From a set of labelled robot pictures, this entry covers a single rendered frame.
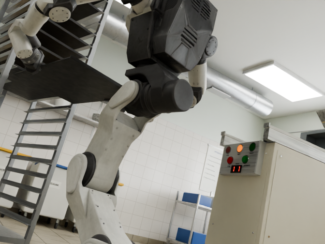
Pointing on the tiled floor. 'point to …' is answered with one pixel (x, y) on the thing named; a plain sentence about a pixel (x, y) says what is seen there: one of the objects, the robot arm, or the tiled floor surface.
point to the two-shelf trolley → (193, 217)
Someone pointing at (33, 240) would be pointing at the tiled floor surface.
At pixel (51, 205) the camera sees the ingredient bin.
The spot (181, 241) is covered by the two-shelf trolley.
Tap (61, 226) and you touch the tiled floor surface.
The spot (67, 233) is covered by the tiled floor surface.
